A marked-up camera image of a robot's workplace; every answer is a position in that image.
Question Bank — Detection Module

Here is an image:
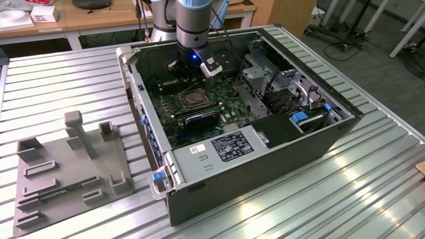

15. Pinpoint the silver CPU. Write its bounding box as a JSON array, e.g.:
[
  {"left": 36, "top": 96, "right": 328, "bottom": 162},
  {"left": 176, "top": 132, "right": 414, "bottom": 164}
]
[{"left": 186, "top": 91, "right": 207, "bottom": 105}]

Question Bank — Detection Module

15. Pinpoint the CPU socket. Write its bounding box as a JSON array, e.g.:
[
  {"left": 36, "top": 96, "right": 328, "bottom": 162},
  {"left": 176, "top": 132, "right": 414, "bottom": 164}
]
[{"left": 179, "top": 89, "right": 215, "bottom": 111}]

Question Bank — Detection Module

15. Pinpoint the installed RAM stick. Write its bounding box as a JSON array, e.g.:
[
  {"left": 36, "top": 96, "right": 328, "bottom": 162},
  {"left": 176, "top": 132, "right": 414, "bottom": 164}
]
[{"left": 172, "top": 104, "right": 223, "bottom": 119}]

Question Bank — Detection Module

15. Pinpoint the metal drive cage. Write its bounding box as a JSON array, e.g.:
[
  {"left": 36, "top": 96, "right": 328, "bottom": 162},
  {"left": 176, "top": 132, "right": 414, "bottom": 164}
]
[{"left": 236, "top": 34, "right": 302, "bottom": 113}]

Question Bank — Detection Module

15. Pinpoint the green motherboard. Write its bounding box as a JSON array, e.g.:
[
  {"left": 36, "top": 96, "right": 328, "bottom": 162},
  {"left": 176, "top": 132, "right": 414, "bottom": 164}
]
[{"left": 148, "top": 74, "right": 267, "bottom": 147}]

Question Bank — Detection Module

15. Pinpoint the black graphics card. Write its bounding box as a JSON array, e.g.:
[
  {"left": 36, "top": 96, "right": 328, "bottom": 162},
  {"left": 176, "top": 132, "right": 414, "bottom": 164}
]
[{"left": 182, "top": 110, "right": 220, "bottom": 133}]

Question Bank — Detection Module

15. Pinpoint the silver chipset heatsink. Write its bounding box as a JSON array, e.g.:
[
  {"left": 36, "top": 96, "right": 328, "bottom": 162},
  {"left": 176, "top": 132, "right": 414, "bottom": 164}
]
[{"left": 223, "top": 123, "right": 246, "bottom": 134}]

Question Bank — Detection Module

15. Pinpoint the wooden cabinet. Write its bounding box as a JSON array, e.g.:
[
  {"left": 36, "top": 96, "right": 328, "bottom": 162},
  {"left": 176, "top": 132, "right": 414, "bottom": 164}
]
[{"left": 254, "top": 0, "right": 316, "bottom": 40}]

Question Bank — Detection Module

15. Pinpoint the black round stand base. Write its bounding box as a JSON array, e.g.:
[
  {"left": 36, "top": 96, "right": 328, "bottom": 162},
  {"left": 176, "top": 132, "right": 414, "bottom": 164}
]
[{"left": 72, "top": 0, "right": 112, "bottom": 8}]

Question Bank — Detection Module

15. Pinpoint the black plastic shroud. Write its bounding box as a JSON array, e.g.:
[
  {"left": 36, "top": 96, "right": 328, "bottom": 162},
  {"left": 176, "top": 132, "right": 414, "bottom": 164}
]
[{"left": 251, "top": 115, "right": 307, "bottom": 149}]

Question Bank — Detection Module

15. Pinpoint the grey power supply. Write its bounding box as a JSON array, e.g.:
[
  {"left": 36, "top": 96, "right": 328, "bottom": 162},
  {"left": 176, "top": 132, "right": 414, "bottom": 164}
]
[{"left": 166, "top": 124, "right": 271, "bottom": 187}]

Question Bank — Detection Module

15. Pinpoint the white cardboard box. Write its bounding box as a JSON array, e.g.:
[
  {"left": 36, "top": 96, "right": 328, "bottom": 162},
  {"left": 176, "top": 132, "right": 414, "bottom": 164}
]
[{"left": 30, "top": 6, "right": 60, "bottom": 23}]

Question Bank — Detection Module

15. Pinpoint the black grey PC case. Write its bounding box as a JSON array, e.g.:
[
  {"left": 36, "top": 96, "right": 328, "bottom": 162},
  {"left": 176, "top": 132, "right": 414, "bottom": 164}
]
[{"left": 115, "top": 23, "right": 366, "bottom": 227}]

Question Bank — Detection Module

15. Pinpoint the white foam tray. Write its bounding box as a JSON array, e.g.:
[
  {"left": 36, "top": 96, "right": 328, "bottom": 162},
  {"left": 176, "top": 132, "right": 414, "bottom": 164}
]
[{"left": 0, "top": 9, "right": 34, "bottom": 28}]

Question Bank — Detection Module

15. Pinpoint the black wheeled stand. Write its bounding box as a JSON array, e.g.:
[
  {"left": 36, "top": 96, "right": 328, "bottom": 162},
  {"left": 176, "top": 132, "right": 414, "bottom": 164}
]
[{"left": 304, "top": 0, "right": 371, "bottom": 52}]

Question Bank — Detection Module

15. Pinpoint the grey parts rack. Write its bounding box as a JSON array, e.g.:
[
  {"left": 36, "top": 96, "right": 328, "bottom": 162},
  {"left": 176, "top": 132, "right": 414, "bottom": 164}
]
[{"left": 12, "top": 110, "right": 136, "bottom": 237}]

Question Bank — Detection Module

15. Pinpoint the green RAM stick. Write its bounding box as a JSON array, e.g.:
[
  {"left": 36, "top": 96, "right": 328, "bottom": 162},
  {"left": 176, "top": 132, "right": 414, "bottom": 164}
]
[{"left": 36, "top": 182, "right": 84, "bottom": 200}]

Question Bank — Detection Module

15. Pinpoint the wooden board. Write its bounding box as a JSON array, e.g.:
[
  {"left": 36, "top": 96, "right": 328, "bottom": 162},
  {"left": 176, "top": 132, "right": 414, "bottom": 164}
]
[{"left": 415, "top": 160, "right": 425, "bottom": 180}]

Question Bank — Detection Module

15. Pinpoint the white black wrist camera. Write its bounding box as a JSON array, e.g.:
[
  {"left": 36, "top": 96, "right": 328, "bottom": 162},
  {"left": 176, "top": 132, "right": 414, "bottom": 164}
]
[{"left": 194, "top": 48, "right": 224, "bottom": 79}]

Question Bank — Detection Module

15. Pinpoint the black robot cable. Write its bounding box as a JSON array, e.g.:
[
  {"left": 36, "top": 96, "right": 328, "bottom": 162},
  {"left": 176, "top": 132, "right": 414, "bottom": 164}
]
[{"left": 210, "top": 7, "right": 243, "bottom": 63}]

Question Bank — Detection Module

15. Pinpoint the black hanging cable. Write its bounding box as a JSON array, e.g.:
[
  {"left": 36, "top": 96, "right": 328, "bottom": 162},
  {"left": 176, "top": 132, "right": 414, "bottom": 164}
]
[{"left": 134, "top": 0, "right": 151, "bottom": 43}]

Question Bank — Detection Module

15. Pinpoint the wooden desk white frame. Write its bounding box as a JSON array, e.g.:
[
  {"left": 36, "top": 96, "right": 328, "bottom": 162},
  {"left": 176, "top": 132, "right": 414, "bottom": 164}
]
[
  {"left": 0, "top": 0, "right": 83, "bottom": 50},
  {"left": 62, "top": 0, "right": 259, "bottom": 37}
]

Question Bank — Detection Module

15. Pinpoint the silver hinge bracket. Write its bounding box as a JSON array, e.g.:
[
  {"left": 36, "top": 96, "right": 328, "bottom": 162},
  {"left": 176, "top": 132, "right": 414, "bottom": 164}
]
[{"left": 296, "top": 74, "right": 326, "bottom": 111}]

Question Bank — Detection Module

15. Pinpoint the white table frame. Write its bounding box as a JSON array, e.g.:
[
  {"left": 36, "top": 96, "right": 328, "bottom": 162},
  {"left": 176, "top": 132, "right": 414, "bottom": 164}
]
[
  {"left": 390, "top": 0, "right": 425, "bottom": 59},
  {"left": 319, "top": 0, "right": 390, "bottom": 34}
]

